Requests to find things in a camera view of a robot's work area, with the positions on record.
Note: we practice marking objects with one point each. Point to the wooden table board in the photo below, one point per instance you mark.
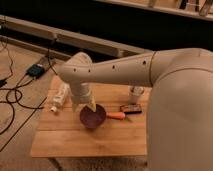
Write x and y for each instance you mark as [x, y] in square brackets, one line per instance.
[61, 134]

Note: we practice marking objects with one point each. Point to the black power adapter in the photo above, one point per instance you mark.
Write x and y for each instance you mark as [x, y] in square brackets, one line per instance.
[35, 71]

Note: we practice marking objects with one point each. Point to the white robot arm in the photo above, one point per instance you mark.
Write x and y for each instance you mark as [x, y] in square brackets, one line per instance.
[179, 123]

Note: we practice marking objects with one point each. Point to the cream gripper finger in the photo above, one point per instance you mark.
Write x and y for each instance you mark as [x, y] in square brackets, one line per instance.
[92, 105]
[75, 106]

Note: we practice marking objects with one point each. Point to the dark purple ceramic bowl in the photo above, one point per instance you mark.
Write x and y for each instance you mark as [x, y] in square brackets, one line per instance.
[92, 119]

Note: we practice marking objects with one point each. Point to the orange carrot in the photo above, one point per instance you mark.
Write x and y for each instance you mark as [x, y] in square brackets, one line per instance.
[116, 115]

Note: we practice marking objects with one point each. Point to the clear plastic bottle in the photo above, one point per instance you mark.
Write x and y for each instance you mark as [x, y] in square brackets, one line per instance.
[60, 97]

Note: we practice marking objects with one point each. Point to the small dark box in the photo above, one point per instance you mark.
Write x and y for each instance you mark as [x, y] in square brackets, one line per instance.
[131, 109]

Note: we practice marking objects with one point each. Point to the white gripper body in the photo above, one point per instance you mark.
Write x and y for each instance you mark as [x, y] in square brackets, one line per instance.
[81, 93]

